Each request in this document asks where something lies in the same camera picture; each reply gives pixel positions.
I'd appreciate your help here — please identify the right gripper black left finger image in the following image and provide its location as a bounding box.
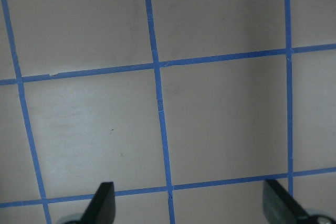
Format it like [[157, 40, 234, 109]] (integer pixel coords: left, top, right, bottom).
[[79, 182, 116, 224]]

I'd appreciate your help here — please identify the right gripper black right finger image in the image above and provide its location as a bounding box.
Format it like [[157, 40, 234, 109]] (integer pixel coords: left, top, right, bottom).
[[262, 179, 309, 224]]

